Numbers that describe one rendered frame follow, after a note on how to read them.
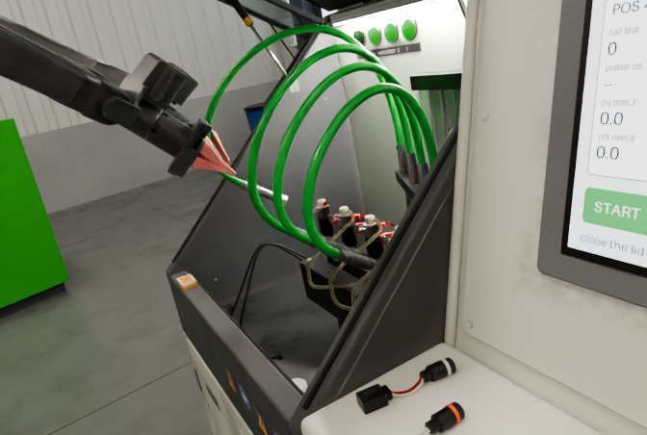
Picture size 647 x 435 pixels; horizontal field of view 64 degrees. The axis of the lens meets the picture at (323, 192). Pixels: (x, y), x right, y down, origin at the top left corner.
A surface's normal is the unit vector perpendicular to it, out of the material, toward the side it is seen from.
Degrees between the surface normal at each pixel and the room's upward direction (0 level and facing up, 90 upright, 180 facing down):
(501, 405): 0
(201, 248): 90
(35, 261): 90
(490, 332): 76
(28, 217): 90
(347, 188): 90
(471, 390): 0
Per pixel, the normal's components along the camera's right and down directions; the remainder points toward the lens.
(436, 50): -0.85, 0.29
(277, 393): -0.18, -0.94
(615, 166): -0.87, 0.05
